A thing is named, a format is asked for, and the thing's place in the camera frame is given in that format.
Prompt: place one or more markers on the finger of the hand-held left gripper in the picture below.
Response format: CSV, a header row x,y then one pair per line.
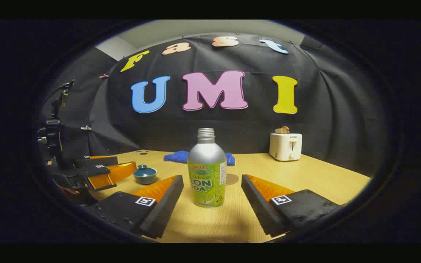
x,y
97,161
115,173

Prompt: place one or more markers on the teal teacup lid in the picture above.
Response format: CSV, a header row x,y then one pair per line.
x,y
143,170

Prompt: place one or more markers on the white toaster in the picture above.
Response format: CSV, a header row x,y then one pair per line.
x,y
280,146

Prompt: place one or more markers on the bread slice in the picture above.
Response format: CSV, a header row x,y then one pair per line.
x,y
282,130

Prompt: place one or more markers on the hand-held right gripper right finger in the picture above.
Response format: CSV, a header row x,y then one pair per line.
x,y
258,210

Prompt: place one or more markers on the teal white-lined teacup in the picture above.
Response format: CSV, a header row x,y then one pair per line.
x,y
144,179

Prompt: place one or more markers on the black backdrop cloth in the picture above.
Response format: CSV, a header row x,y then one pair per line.
x,y
196,128

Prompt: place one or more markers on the silver green-label water bottle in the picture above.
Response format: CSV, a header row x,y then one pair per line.
x,y
207,160

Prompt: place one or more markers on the white backdrop clip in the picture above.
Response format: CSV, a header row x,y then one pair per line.
x,y
85,128

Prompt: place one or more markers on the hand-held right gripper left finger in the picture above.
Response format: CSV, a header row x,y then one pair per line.
x,y
163,210

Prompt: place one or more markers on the round brown coaster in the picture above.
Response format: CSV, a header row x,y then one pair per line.
x,y
232,179

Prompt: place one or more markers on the blue towel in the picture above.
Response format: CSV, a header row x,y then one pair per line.
x,y
175,157

